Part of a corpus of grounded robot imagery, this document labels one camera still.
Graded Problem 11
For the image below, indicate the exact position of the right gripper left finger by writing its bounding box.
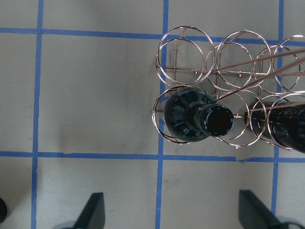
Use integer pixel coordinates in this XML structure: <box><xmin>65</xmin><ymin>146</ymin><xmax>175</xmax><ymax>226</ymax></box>
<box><xmin>74</xmin><ymin>192</ymin><xmax>105</xmax><ymax>229</ymax></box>

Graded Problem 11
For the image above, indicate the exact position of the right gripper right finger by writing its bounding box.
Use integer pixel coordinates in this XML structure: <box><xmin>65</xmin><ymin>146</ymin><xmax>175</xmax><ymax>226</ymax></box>
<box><xmin>238</xmin><ymin>190</ymin><xmax>281</xmax><ymax>229</ymax></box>

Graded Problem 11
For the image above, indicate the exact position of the dark wine bottle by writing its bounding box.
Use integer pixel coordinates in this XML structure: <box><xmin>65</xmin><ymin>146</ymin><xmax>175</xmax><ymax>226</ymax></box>
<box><xmin>244</xmin><ymin>102</ymin><xmax>305</xmax><ymax>153</ymax></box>
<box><xmin>0</xmin><ymin>198</ymin><xmax>8</xmax><ymax>223</ymax></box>
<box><xmin>163</xmin><ymin>87</ymin><xmax>234</xmax><ymax>142</ymax></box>

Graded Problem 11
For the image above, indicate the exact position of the copper wire wine basket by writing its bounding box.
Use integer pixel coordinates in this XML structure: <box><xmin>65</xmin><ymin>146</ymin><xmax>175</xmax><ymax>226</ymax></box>
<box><xmin>152</xmin><ymin>25</ymin><xmax>305</xmax><ymax>150</ymax></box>

